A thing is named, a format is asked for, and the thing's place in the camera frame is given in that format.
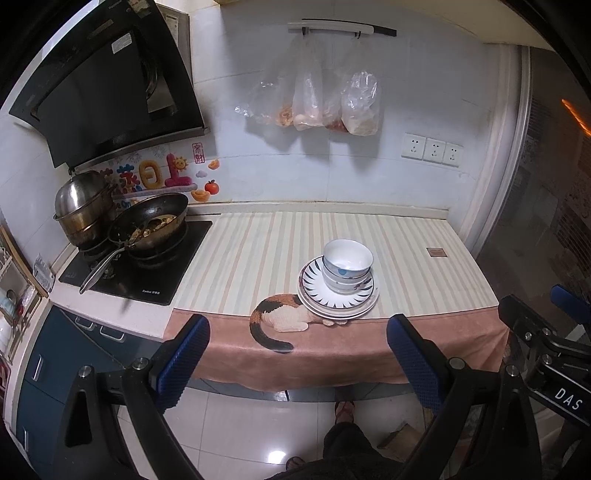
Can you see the person's left foot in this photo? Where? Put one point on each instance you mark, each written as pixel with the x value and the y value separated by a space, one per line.
pixel 295 463

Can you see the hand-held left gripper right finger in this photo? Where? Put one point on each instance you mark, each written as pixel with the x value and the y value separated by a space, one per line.
pixel 415 364

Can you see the person's right foot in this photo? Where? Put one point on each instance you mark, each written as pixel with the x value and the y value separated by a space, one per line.
pixel 344 410

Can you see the black gas stove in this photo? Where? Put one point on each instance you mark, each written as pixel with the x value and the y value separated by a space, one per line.
pixel 184 258

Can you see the clear plastic bag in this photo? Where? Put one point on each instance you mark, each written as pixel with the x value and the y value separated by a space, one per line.
pixel 277 106
pixel 307 101
pixel 360 106

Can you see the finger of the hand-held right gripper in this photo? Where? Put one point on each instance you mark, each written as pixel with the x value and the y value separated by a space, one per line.
pixel 526 327
pixel 572 307

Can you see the striped tablecloth with pink border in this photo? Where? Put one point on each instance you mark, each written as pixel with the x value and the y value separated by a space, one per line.
pixel 258 258

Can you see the colourful fruit wall sticker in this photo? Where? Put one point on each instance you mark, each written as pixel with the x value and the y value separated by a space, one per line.
pixel 175 173

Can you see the blue leaf pattern plate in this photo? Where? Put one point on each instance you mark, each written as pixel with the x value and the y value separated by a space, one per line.
pixel 314 286

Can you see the black range hood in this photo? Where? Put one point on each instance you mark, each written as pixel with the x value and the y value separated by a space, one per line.
pixel 101 92

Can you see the stainless steel steamer pot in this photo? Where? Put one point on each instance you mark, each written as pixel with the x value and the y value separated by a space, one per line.
pixel 83 198

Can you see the person's foot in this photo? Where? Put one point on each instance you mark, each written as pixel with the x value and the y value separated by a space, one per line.
pixel 295 463
pixel 344 410

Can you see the white wall outlet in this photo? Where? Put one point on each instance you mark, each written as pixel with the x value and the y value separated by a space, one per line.
pixel 453 153
pixel 413 146
pixel 434 150

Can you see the white floral bowl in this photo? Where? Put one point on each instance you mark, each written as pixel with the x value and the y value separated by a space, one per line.
pixel 344 285

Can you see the wooden dish rack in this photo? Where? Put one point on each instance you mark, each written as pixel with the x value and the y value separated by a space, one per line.
pixel 14 277

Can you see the cardboard box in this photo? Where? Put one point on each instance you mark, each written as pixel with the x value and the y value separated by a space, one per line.
pixel 401 441

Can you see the person's dark trousers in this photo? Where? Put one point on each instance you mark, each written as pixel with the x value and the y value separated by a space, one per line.
pixel 351 452

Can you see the black frying pan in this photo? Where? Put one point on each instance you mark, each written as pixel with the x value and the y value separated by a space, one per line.
pixel 138 212

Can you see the white bowl with blue print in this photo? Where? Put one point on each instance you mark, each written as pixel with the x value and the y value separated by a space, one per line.
pixel 346 254

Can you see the white plate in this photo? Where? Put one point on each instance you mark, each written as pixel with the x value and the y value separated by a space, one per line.
pixel 341 318
pixel 371 307

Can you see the blue kitchen cabinet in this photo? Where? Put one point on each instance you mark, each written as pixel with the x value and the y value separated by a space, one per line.
pixel 51 360

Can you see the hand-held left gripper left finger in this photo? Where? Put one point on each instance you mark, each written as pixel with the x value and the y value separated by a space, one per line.
pixel 184 360

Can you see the red square wall sticker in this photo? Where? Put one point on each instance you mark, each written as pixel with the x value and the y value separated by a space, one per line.
pixel 198 152

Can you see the cooked food in pan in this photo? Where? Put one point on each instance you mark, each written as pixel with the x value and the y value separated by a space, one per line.
pixel 157 226

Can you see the white door frame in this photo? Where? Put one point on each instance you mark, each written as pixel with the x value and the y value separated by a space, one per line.
pixel 503 138

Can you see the white wall hook rail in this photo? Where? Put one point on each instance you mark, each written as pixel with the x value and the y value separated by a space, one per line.
pixel 332 26

